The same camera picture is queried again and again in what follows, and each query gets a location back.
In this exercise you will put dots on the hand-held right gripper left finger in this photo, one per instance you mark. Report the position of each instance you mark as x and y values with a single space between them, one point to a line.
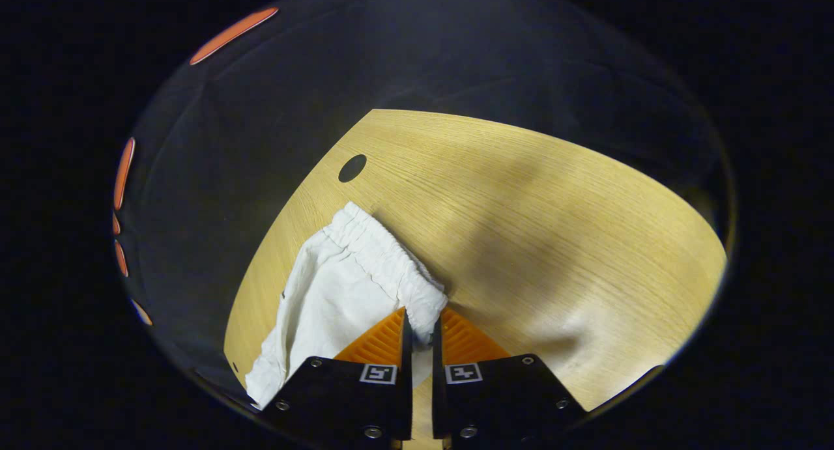
405 372

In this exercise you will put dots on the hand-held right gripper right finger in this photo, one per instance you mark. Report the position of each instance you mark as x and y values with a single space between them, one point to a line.
438 372

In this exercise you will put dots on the white jeans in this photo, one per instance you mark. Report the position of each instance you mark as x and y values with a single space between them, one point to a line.
339 287

